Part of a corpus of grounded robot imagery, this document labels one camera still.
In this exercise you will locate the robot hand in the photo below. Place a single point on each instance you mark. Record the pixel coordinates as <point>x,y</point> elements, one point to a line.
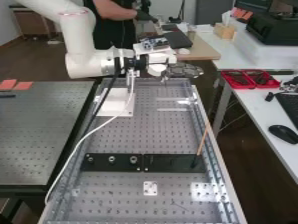
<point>180,70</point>

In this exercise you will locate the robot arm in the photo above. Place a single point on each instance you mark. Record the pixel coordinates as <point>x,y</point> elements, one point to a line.
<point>81,36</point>

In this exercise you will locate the thin dark drill bit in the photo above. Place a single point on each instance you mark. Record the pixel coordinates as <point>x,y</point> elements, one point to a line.
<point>180,206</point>

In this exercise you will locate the white computer mouse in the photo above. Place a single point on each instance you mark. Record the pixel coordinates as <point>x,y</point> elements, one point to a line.
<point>184,51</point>

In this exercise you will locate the wooden desk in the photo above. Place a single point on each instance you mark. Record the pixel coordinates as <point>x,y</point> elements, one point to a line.
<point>202,50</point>

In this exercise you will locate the red tray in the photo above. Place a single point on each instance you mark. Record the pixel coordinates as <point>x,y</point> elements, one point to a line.
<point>240,79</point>
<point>267,78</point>

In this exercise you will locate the wooden block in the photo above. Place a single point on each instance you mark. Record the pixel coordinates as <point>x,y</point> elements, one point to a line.
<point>224,31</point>

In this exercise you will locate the person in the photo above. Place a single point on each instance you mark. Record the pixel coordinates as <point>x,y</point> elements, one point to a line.
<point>111,23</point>

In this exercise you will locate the thin stick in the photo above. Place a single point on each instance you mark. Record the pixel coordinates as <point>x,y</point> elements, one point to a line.
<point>203,140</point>

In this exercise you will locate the clear box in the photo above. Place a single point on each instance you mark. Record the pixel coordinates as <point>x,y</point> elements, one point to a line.
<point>208,140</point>

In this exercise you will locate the white desk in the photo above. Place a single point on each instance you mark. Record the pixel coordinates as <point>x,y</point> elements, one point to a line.
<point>261,116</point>

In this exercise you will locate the black keyboard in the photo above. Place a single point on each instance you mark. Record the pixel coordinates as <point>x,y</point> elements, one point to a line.
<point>289,108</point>

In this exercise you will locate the black plate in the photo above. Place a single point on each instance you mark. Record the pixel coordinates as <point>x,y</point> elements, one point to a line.
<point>168,163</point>

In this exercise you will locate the black computer mouse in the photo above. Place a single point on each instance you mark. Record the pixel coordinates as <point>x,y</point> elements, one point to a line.
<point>284,134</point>

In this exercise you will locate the small white square bracket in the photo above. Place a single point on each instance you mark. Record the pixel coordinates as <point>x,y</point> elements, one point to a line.
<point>150,188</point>

